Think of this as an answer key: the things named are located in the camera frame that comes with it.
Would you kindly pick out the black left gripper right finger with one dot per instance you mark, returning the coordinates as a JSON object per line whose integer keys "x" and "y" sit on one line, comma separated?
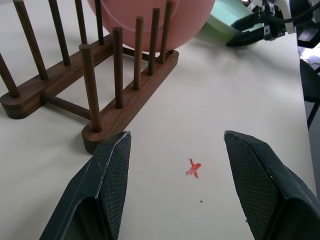
{"x": 265, "y": 190}

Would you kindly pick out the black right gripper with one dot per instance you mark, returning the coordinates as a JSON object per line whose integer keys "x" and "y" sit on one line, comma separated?
{"x": 273, "y": 28}

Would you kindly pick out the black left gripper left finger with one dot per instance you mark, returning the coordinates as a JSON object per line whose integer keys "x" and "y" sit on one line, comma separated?
{"x": 110, "y": 185}

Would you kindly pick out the green plate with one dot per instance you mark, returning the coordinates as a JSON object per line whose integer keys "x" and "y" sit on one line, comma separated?
{"x": 220, "y": 25}

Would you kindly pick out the dark wooden dish rack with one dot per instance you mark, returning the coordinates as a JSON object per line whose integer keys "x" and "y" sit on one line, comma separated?
{"x": 140, "y": 100}

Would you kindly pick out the red cross tape mark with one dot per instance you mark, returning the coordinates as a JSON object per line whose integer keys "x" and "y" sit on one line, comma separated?
{"x": 193, "y": 170}

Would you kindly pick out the pink plate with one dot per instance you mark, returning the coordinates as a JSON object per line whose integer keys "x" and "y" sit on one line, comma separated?
{"x": 120, "y": 12}

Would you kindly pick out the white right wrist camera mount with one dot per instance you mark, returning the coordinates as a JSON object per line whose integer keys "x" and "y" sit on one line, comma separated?
{"x": 285, "y": 6}

